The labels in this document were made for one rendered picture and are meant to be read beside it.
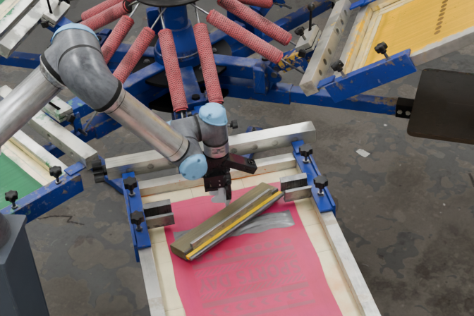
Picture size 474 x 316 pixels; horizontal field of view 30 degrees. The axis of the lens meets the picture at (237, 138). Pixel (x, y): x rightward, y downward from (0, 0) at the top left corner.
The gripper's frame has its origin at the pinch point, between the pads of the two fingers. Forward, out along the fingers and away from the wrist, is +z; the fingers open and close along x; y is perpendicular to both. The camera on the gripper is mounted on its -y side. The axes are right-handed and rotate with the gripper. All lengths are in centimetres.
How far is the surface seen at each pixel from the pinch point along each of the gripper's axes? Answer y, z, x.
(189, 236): 14.0, 1.0, 10.4
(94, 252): 48, 100, -95
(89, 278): 51, 100, -80
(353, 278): -26.5, 1.0, 39.2
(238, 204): -2.7, 1.0, 0.7
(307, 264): -16.6, 4.5, 27.6
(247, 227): -3.9, 4.0, 8.4
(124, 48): 20, -2, -95
